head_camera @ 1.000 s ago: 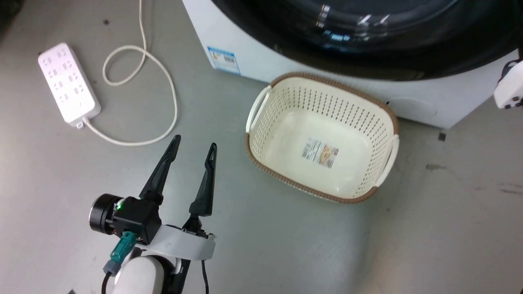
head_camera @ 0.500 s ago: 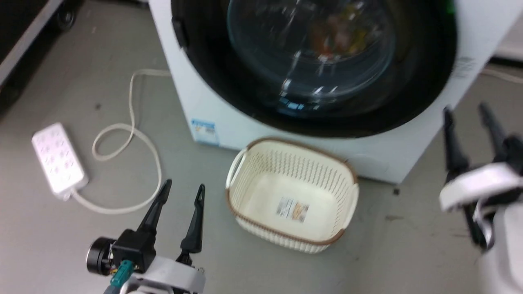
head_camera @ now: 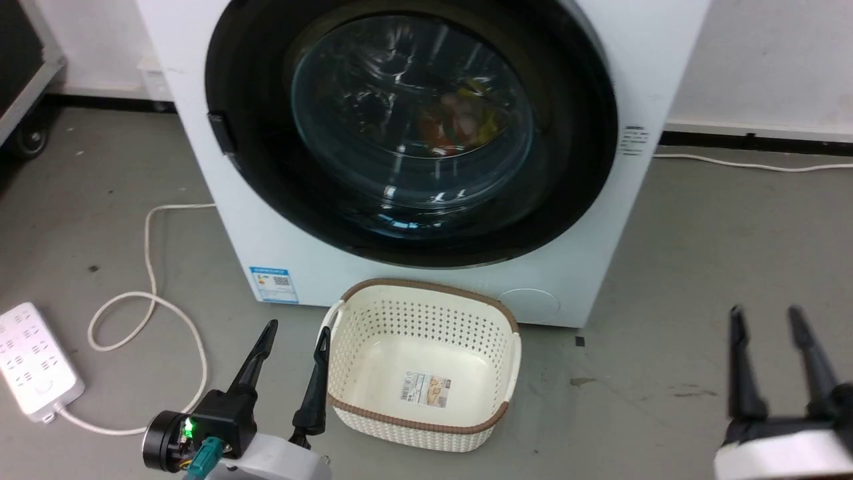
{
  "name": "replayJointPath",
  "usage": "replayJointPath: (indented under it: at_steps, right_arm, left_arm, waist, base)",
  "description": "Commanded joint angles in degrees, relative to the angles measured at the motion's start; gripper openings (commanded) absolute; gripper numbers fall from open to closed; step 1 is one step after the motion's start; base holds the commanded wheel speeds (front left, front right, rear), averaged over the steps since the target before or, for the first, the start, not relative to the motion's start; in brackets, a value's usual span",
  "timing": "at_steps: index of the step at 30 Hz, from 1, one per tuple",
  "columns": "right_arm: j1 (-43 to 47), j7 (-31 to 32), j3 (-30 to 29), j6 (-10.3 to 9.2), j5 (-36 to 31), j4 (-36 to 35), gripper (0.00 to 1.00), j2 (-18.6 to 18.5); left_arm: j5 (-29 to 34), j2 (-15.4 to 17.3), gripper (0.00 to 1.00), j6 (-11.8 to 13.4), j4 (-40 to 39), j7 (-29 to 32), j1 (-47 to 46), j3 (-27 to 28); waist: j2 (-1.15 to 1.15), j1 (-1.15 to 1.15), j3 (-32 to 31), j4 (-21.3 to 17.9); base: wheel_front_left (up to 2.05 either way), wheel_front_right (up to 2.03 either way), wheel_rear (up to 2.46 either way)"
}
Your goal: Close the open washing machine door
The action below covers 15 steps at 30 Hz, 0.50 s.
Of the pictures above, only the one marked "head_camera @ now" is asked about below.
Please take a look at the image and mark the black caster wheel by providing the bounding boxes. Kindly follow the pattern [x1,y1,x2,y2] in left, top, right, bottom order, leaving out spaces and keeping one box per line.
[12,110,53,160]

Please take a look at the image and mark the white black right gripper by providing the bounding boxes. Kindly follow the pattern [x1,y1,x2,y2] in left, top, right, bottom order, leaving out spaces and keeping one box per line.
[713,305,853,480]

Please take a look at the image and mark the white front-load washing machine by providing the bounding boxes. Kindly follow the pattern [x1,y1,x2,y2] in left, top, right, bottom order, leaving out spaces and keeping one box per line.
[137,0,712,329]

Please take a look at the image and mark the black wheeled cart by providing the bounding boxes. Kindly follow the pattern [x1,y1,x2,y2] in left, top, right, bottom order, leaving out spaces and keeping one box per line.
[0,0,67,149]

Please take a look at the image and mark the white wall cable duct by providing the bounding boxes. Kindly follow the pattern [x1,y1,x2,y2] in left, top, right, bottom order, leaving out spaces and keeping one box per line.
[663,119,853,145]

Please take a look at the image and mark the cream perforated laundry basket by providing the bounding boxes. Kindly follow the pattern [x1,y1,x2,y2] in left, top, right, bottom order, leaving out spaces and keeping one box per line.
[319,279,522,453]

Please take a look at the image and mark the white power strip cable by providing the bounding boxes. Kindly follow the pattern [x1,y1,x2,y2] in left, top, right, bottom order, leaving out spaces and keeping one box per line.
[55,202,217,437]

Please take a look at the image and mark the round white filter cover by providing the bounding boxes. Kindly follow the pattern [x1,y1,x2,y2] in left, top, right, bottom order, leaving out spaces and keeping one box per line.
[496,288,562,326]

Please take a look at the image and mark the teal cable connector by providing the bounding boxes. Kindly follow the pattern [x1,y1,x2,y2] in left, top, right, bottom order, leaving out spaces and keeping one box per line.
[184,437,223,480]

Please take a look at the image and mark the small printed warning sticker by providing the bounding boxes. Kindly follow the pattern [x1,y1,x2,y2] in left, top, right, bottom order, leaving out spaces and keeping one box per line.
[618,124,650,157]

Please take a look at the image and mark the colourful clothes inside drum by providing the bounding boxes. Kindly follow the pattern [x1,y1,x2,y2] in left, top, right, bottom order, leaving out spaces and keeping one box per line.
[417,79,500,156]

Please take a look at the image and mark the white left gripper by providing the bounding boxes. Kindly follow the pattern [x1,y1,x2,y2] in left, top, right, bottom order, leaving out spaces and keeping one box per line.
[200,320,333,480]

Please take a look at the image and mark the paper label in basket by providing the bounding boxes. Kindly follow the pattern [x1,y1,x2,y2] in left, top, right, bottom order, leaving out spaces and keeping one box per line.
[400,372,452,408]

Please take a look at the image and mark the white power strip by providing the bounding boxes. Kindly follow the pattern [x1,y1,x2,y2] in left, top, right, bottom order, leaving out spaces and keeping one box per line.
[0,302,86,423]

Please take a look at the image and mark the blue energy label sticker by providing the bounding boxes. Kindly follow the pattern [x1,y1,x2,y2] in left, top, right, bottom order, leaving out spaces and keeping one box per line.
[249,267,299,305]

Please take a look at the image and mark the thin white floor cable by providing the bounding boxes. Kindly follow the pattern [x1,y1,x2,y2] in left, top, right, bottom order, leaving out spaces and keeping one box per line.
[653,153,853,173]

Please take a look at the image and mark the black round washer door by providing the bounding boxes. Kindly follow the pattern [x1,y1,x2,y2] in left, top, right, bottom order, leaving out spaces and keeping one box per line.
[205,0,619,269]

